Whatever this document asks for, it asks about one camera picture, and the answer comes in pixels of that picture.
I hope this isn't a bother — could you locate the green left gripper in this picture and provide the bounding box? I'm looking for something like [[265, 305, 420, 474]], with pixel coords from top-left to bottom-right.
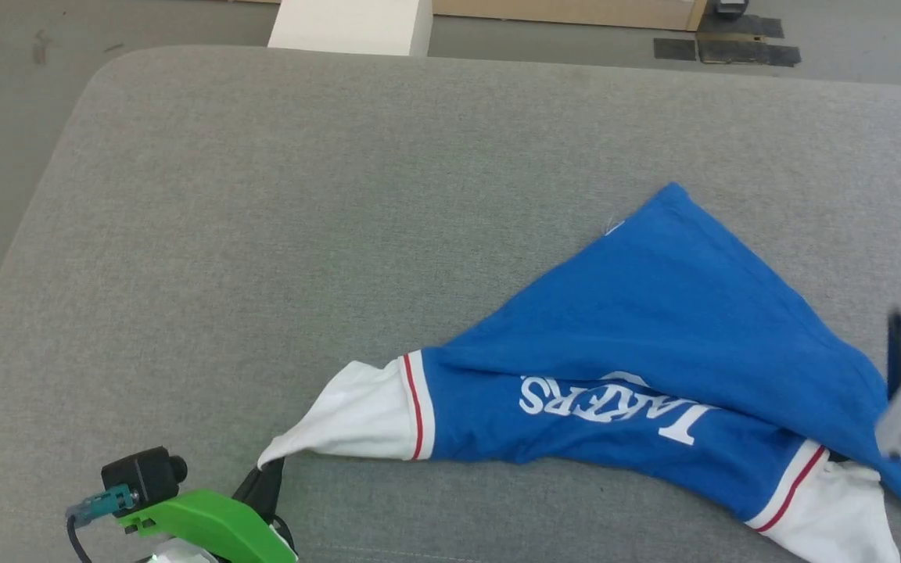
[[117, 457, 300, 563]]

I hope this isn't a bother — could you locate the blue and white jersey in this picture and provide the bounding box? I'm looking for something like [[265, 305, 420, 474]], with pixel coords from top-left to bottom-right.
[[257, 182, 901, 563]]

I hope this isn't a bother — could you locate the long black floor mat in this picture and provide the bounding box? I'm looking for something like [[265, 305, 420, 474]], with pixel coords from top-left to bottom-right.
[[653, 37, 802, 68]]

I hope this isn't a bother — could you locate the small black floor mat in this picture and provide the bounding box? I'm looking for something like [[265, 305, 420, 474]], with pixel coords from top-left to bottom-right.
[[701, 14, 785, 40]]

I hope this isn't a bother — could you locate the white box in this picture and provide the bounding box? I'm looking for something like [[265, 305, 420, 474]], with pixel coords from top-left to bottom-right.
[[267, 0, 434, 58]]

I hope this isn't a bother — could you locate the teal plug left cable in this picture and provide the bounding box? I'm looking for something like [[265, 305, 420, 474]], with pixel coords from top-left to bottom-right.
[[65, 483, 140, 563]]

